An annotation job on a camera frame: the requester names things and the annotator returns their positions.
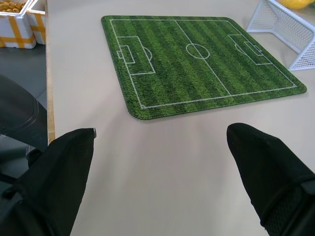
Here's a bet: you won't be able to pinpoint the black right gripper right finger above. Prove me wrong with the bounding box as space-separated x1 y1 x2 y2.
226 123 315 236

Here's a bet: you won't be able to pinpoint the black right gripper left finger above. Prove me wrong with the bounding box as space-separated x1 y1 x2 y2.
0 127 97 236

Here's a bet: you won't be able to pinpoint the green soccer field mat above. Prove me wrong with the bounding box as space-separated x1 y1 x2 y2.
100 15 308 121

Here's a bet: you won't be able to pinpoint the white miniature soccer goal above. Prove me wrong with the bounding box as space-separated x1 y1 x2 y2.
246 0 315 72

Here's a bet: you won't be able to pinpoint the white foam box yellow tape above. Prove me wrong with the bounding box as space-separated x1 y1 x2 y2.
0 0 37 49
26 0 47 45

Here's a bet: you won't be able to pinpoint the yellow object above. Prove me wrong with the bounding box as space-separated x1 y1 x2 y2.
277 0 312 10

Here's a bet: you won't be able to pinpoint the yellow fruits in box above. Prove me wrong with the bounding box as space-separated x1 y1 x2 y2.
0 0 29 14

